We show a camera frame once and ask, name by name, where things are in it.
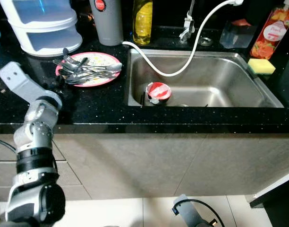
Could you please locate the chrome kitchen faucet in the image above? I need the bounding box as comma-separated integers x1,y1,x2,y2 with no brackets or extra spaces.
180,0,196,43

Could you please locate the floral plate pink rim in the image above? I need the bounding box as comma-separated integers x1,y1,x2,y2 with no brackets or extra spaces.
55,52,121,87

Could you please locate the white stacked food container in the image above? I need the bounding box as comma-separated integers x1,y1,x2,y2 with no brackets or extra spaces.
0,0,83,57

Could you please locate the grey thermos jug red logo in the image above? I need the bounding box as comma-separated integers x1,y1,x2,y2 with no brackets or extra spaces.
90,0,124,47

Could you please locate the cup with red lid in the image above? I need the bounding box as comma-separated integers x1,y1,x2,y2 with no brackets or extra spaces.
145,82,172,105

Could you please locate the yellow dish liquid bottle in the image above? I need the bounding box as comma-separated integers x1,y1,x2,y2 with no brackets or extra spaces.
132,0,153,46

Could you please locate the grey counter cabinet front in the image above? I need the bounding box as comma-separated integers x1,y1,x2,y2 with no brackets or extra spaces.
0,133,289,199

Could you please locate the stainless steel sink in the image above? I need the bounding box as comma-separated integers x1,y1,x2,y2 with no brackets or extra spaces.
125,49,284,108

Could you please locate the clear plastic container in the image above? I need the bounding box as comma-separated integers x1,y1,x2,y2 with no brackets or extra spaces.
219,19,257,49

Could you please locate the yellow sponge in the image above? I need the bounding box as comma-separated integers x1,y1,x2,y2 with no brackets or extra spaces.
247,58,276,75

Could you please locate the dark cabinet with white edge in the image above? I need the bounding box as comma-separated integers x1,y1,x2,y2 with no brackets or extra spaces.
248,182,289,227

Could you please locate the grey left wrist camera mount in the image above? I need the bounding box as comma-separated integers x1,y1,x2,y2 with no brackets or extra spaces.
0,61,51,105

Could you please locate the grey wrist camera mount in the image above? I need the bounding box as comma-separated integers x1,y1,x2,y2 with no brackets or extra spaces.
0,61,51,105
173,194,204,227

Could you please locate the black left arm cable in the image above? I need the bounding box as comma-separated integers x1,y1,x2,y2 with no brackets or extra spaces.
0,137,17,154

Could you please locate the long white hose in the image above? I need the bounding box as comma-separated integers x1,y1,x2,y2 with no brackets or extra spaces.
122,0,239,78

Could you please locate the metal counter ring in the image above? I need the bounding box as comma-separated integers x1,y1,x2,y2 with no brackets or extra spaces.
199,37,213,47

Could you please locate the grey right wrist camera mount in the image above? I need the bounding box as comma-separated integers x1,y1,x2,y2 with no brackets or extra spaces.
173,194,204,227

